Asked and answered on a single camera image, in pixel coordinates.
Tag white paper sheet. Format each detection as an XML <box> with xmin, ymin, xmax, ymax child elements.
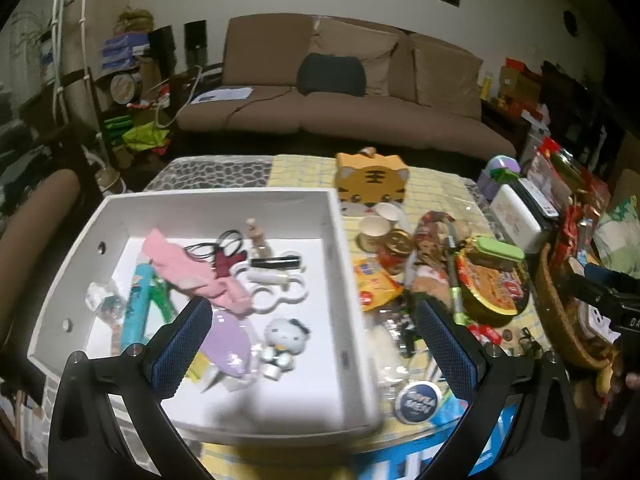
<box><xmin>190</xmin><ymin>87</ymin><xmax>253</xmax><ymax>106</ymax></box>

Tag white storage box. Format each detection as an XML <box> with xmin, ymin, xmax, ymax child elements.
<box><xmin>27</xmin><ymin>187</ymin><xmax>383</xmax><ymax>448</ymax></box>

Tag red can with gold lid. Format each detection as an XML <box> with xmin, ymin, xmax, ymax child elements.
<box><xmin>377</xmin><ymin>229</ymin><xmax>416</xmax><ymax>276</ymax></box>

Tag white pole rack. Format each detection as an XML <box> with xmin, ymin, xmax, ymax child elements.
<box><xmin>50</xmin><ymin>0</ymin><xmax>93</xmax><ymax>126</ymax></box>

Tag yellow snack packet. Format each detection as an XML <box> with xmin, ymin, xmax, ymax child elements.
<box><xmin>352</xmin><ymin>257</ymin><xmax>403</xmax><ymax>311</ymax></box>

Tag dark cushion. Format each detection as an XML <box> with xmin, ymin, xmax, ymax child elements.
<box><xmin>296</xmin><ymin>52</ymin><xmax>366</xmax><ymax>97</ymax></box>

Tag purple pouch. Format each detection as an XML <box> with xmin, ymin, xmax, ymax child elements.
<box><xmin>210</xmin><ymin>310</ymin><xmax>251</xmax><ymax>378</ymax></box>

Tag wicker basket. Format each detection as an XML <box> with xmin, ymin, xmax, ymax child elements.
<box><xmin>535</xmin><ymin>242</ymin><xmax>621</xmax><ymax>371</ymax></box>

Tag green marker pen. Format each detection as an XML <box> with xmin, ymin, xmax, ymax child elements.
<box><xmin>445</xmin><ymin>222</ymin><xmax>468</xmax><ymax>326</ymax></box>

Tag instant noodle bowl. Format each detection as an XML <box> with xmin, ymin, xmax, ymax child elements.
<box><xmin>457</xmin><ymin>250</ymin><xmax>531</xmax><ymax>326</ymax></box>

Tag yellow paper item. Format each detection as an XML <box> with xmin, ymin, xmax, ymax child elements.
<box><xmin>187</xmin><ymin>352</ymin><xmax>211</xmax><ymax>381</ymax></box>

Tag small white tube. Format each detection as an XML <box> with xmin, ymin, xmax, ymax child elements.
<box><xmin>247</xmin><ymin>267</ymin><xmax>293</xmax><ymax>286</ymax></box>

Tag yellow checked tablecloth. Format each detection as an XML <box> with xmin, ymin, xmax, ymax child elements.
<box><xmin>200</xmin><ymin>154</ymin><xmax>551</xmax><ymax>480</ymax></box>

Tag pile of red snack packets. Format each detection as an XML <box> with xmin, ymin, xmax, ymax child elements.
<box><xmin>530</xmin><ymin>137</ymin><xmax>611</xmax><ymax>261</ymax></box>

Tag black flat box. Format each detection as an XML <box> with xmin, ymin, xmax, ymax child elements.
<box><xmin>517</xmin><ymin>177</ymin><xmax>561</xmax><ymax>218</ymax></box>

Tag cardboard boxes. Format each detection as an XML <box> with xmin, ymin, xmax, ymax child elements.
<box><xmin>500</xmin><ymin>57</ymin><xmax>546</xmax><ymax>106</ymax></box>

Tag green plastic item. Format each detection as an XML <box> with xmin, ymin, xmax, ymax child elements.
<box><xmin>150</xmin><ymin>275</ymin><xmax>176</xmax><ymax>326</ymax></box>

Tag tiger-shaped box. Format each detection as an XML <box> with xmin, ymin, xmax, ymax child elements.
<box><xmin>335</xmin><ymin>147</ymin><xmax>411</xmax><ymax>216</ymax></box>

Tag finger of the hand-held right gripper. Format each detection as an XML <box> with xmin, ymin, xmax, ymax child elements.
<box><xmin>555</xmin><ymin>261</ymin><xmax>622</xmax><ymax>311</ymax></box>

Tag black tube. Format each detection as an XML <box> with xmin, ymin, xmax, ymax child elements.
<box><xmin>250</xmin><ymin>255</ymin><xmax>301</xmax><ymax>268</ymax></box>

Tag brown sofa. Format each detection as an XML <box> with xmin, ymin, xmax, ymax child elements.
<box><xmin>175</xmin><ymin>12</ymin><xmax>518</xmax><ymax>161</ymax></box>

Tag brown armchair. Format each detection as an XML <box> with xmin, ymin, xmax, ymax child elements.
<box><xmin>0</xmin><ymin>167</ymin><xmax>83</xmax><ymax>341</ymax></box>

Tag teal tube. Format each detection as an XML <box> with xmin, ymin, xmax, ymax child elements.
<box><xmin>120</xmin><ymin>262</ymin><xmax>156</xmax><ymax>356</ymax></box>

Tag clear wrapped item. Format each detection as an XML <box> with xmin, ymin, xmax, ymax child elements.
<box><xmin>85</xmin><ymin>280</ymin><xmax>126</xmax><ymax>323</ymax></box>

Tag white rectangular box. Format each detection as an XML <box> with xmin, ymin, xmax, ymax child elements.
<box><xmin>490</xmin><ymin>183</ymin><xmax>546</xmax><ymax>253</ymax></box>

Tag green bags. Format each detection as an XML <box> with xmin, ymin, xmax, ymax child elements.
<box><xmin>105</xmin><ymin>115</ymin><xmax>171</xmax><ymax>156</ymax></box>

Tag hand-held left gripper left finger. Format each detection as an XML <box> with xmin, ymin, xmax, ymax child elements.
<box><xmin>47</xmin><ymin>296</ymin><xmax>213</xmax><ymax>480</ymax></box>

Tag dark blue cream tin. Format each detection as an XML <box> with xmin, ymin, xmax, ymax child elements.
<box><xmin>392</xmin><ymin>382</ymin><xmax>443</xmax><ymax>426</ymax></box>

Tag white roll in plastic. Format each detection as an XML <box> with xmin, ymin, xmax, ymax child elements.
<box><xmin>365</xmin><ymin>320</ymin><xmax>401</xmax><ymax>396</ymax></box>

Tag purple container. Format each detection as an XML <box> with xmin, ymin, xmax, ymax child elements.
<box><xmin>477</xmin><ymin>155</ymin><xmax>523</xmax><ymax>201</ymax></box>

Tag white-handled scissors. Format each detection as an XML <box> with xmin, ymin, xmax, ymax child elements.
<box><xmin>232</xmin><ymin>251</ymin><xmax>308</xmax><ymax>313</ymax></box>

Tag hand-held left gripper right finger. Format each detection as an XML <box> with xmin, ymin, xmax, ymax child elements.
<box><xmin>415</xmin><ymin>299</ymin><xmax>581</xmax><ymax>480</ymax></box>

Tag brown plush toy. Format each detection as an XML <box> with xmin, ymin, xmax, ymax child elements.
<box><xmin>407</xmin><ymin>260</ymin><xmax>453</xmax><ymax>301</ymax></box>

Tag wooden figurine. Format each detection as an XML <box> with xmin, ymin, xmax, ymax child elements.
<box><xmin>245</xmin><ymin>217</ymin><xmax>273</xmax><ymax>258</ymax></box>

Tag stack of blue boxes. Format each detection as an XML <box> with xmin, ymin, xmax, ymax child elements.
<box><xmin>100</xmin><ymin>32</ymin><xmax>151</xmax><ymax>68</ymax></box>

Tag green case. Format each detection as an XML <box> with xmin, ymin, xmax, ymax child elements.
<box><xmin>472</xmin><ymin>235</ymin><xmax>526</xmax><ymax>263</ymax></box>

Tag white cat plush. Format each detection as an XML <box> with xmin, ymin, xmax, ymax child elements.
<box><xmin>260</xmin><ymin>317</ymin><xmax>311</xmax><ymax>383</ymax></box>

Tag paper cup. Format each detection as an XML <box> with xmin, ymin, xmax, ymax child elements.
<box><xmin>359</xmin><ymin>215</ymin><xmax>388</xmax><ymax>253</ymax></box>
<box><xmin>375</xmin><ymin>201</ymin><xmax>411</xmax><ymax>226</ymax></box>

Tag pink cloth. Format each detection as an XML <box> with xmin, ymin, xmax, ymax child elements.
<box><xmin>142</xmin><ymin>228</ymin><xmax>256</xmax><ymax>318</ymax></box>

